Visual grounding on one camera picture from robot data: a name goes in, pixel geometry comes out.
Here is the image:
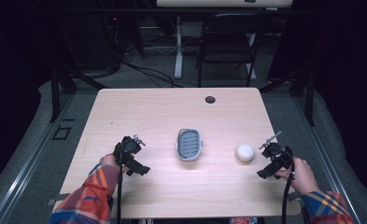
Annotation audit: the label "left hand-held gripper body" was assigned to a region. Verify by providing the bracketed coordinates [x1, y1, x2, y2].
[113, 135, 151, 177]

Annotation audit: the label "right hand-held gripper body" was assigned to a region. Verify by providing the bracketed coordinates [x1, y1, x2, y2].
[256, 142, 295, 180]

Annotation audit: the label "person's left hand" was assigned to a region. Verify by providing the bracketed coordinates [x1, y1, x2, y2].
[99, 152, 130, 174]

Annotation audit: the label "person's right hand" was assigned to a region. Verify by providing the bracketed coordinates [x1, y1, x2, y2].
[275, 156, 321, 196]

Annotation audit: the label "white round soap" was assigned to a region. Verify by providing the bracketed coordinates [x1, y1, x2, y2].
[234, 143, 256, 163]

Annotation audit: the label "grey soap dish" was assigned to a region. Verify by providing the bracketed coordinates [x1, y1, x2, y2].
[175, 127, 204, 162]

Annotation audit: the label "black metal stand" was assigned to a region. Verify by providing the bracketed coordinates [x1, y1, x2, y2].
[258, 66, 317, 127]
[48, 63, 108, 124]

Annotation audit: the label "red patterned shoe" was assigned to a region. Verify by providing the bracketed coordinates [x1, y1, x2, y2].
[229, 217, 259, 224]

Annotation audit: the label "black folding chair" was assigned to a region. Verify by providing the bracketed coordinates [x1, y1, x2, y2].
[196, 12, 269, 89]

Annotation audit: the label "dark computer tower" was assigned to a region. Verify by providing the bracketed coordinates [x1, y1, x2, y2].
[64, 13, 124, 71]

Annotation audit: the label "white desk with white leg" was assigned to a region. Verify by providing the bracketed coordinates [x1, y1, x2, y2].
[155, 0, 294, 80]

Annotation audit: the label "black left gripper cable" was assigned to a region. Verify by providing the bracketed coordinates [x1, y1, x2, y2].
[116, 143, 125, 224]

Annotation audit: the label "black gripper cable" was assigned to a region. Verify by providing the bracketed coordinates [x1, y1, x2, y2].
[116, 143, 125, 224]
[280, 160, 296, 224]

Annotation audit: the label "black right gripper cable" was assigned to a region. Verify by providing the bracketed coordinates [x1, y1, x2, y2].
[280, 160, 296, 224]

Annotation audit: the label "black floor cables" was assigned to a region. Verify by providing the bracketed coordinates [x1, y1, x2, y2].
[119, 43, 185, 89]

